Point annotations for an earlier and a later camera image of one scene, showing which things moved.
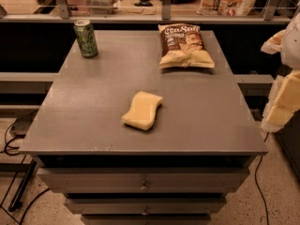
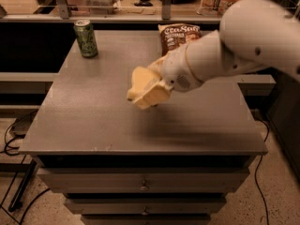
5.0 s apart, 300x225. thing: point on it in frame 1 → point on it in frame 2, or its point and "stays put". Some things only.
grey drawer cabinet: [176, 171] stays put
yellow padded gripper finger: [274, 44] → [159, 64]
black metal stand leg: [20, 192] stays put
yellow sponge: [143, 112] → [142, 78]
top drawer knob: [143, 187] stays put
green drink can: [86, 37] stays put
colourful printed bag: [232, 0] stays put
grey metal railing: [64, 15] stays put
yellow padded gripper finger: [283, 101] → [156, 95]
